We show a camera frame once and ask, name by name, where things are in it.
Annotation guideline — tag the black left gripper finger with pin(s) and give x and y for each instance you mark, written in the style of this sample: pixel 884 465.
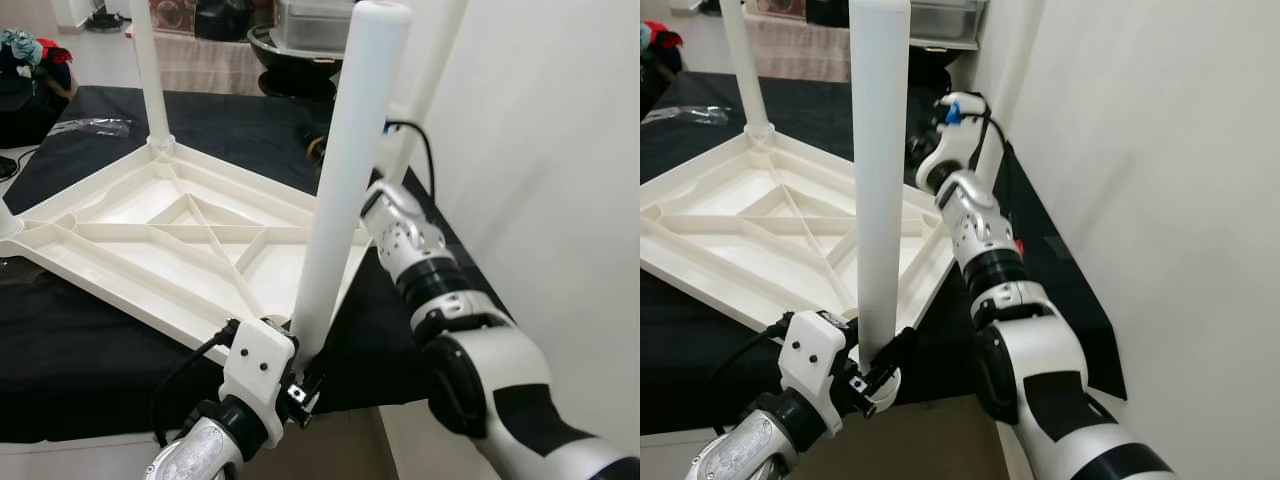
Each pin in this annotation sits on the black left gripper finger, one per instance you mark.
pixel 893 358
pixel 850 323
pixel 312 382

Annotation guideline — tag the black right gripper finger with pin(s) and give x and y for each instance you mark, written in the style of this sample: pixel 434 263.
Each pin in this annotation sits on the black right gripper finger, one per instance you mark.
pixel 315 148
pixel 915 150

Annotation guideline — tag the white plastic children table top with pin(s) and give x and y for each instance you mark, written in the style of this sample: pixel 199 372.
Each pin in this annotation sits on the white plastic children table top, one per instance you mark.
pixel 150 260
pixel 760 250

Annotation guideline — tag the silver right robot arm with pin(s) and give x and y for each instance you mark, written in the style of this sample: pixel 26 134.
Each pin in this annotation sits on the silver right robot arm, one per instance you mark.
pixel 470 350
pixel 1030 360

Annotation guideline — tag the black round bowl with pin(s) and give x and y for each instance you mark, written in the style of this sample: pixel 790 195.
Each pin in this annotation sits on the black round bowl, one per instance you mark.
pixel 295 65
pixel 935 70

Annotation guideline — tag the clear storage box green lid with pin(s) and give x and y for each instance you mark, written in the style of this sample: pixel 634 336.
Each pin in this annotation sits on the clear storage box green lid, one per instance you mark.
pixel 945 20
pixel 315 22

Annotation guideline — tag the beige cloth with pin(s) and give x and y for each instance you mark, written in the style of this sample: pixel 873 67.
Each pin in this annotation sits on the beige cloth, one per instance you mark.
pixel 800 50
pixel 210 65

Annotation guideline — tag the black tablecloth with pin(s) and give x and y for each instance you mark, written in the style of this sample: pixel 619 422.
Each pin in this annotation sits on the black tablecloth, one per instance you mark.
pixel 80 360
pixel 700 370

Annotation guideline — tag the black bag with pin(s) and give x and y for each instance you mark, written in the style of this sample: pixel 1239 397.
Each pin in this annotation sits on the black bag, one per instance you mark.
pixel 225 18

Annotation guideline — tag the clear tape piece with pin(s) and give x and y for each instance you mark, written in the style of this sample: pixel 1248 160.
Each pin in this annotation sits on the clear tape piece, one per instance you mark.
pixel 690 115
pixel 1052 246
pixel 90 127

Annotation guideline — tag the red printed box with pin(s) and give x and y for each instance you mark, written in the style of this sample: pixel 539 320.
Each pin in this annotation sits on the red printed box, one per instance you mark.
pixel 172 12

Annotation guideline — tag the black round floor base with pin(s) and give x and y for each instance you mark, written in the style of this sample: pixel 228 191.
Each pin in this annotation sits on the black round floor base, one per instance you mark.
pixel 107 19

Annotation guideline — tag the black fabric case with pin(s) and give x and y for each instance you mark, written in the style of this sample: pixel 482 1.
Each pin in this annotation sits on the black fabric case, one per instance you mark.
pixel 30 100
pixel 655 90

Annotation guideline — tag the black stand base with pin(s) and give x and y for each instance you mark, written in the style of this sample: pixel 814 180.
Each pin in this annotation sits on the black stand base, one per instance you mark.
pixel 8 168

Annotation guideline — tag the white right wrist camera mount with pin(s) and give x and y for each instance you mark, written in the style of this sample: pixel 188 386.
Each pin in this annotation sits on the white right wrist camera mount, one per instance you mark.
pixel 955 135

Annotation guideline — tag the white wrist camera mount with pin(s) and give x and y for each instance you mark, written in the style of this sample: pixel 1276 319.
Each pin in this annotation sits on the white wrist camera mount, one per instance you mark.
pixel 815 365
pixel 955 135
pixel 258 375

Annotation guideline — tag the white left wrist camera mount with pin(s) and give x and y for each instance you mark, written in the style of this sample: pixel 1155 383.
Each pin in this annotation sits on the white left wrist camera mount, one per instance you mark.
pixel 815 365
pixel 258 375

